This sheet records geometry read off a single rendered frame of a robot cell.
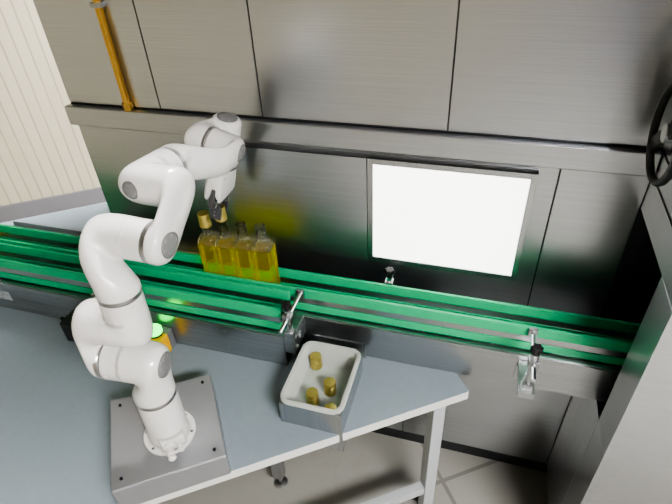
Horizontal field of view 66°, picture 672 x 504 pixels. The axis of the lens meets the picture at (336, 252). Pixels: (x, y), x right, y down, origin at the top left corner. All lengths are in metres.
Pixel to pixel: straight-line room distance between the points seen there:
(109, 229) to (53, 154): 3.09
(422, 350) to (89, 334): 0.87
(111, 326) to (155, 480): 0.43
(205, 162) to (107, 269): 0.31
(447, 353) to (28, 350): 1.31
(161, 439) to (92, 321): 0.37
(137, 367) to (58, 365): 0.69
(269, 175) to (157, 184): 0.55
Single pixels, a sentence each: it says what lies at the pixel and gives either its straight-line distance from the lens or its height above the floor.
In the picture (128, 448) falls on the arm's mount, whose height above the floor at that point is 0.84.
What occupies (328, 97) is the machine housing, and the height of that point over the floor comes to 1.47.
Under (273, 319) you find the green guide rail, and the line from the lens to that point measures 1.49.
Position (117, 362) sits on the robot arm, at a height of 1.13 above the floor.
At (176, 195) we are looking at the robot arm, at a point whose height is 1.46.
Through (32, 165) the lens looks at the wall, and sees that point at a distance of 4.17.
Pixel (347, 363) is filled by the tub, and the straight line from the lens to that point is 1.53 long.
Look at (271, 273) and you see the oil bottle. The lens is 1.53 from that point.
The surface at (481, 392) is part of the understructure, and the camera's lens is 1.95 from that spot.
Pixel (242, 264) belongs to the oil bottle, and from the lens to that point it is 1.55.
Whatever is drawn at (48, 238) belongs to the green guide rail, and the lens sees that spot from 2.07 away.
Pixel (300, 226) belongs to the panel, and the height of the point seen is 1.07.
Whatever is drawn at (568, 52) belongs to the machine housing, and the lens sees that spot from 1.29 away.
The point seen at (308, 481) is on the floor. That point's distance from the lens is 2.24.
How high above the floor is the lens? 1.95
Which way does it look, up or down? 37 degrees down
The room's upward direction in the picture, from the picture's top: 3 degrees counter-clockwise
